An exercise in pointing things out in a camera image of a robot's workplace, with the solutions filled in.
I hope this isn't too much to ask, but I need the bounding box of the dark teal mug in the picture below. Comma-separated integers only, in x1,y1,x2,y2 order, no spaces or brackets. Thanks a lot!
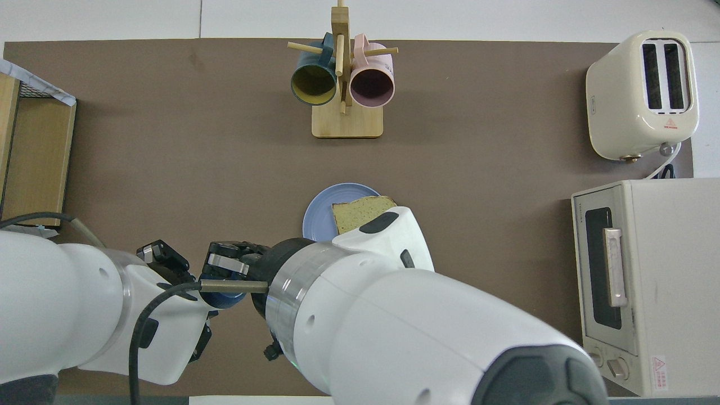
290,32,338,106

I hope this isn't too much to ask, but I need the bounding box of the slice of toast bread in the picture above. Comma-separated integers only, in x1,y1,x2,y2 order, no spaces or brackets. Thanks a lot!
331,196,398,236

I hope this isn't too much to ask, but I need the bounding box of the wooden mug tree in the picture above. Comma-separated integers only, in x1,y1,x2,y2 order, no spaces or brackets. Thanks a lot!
287,0,399,139

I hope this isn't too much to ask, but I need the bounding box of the white toaster oven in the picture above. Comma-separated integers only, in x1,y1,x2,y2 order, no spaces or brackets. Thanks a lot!
571,179,720,397

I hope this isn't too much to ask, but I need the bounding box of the large brown table mat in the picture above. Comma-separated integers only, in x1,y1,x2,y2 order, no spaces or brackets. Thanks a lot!
0,38,694,397

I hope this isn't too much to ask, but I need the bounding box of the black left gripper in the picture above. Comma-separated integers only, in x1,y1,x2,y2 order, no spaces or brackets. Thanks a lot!
137,240,217,363

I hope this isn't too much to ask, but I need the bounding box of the white checkered cloth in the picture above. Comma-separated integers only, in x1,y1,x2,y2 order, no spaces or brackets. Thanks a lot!
0,58,77,106

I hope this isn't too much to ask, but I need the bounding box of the white paper scrap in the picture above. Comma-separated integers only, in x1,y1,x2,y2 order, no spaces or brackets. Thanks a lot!
17,224,58,240

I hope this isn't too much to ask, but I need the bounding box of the translucent squeeze bottle blue cap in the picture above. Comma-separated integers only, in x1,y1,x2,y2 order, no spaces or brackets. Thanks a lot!
200,280,249,309

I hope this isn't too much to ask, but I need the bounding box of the cream two-slot toaster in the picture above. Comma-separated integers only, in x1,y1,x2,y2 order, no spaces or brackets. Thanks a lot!
586,29,700,162

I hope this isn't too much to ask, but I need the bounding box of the pink ribbed mug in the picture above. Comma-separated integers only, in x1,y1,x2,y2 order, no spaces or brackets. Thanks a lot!
349,34,395,109

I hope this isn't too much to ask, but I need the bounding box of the periwinkle blue plate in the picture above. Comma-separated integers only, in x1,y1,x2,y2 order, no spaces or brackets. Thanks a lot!
302,183,383,242

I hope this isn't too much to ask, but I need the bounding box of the wooden shelf with wire basket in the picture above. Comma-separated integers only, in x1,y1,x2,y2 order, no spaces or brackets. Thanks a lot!
0,72,78,228

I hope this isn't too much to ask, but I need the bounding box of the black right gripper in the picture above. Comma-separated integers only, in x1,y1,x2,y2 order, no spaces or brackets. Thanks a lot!
201,238,313,321

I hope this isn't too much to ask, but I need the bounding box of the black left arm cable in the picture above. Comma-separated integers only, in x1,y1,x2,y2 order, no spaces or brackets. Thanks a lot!
0,212,107,248

